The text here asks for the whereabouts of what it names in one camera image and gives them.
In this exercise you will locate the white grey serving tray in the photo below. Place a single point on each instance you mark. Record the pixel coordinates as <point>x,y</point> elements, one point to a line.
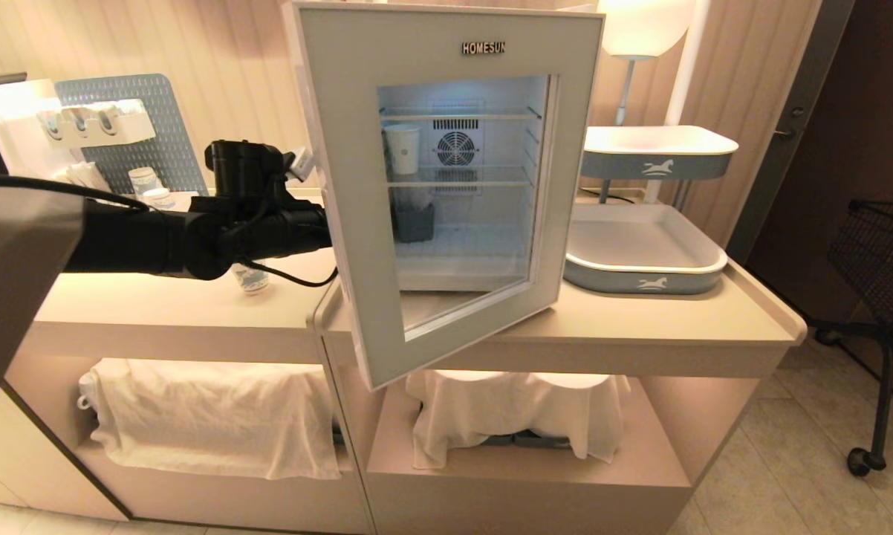
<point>640,253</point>
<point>658,152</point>

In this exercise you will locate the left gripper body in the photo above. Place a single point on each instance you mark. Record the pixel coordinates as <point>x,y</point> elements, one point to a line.
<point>298,227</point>

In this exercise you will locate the white water dispenser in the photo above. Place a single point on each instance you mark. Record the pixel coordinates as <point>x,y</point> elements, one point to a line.
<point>8,119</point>

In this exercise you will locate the beige counter cabinet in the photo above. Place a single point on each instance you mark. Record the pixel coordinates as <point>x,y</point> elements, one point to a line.
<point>194,312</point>

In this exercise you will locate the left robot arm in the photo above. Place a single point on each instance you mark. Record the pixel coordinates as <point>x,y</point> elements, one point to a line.
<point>127,238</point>

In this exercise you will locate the white sachet packets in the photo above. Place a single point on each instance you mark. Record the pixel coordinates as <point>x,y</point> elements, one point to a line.
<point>88,177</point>

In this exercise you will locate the white cloth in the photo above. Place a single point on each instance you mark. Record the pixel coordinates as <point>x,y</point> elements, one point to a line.
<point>491,409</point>
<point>216,416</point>

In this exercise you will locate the grey perforated mat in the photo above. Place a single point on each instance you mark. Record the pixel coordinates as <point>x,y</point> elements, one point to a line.
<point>171,148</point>

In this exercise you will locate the dark room door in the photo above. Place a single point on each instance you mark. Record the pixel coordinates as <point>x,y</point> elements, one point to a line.
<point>862,96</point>

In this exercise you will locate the dark flat box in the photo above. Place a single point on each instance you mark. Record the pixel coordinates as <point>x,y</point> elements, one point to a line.
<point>528,440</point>

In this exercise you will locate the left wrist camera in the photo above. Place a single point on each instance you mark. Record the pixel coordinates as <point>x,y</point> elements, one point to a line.
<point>302,163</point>

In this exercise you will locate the white glass fridge door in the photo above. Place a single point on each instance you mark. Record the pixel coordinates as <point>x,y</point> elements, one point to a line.
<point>342,186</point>

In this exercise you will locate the white table lamp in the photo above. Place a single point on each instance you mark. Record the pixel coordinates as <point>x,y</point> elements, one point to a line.
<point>643,30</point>

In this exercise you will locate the white mini fridge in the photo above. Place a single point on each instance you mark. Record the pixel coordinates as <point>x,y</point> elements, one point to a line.
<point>491,256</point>

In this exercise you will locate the white paper cup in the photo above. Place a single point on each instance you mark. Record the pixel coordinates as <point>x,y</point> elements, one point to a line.
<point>403,148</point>

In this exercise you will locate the dark square container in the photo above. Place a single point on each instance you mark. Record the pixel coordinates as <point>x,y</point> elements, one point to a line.
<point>415,223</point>

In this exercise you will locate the white holder rack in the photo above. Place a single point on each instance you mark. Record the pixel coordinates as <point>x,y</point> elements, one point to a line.
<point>97,122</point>

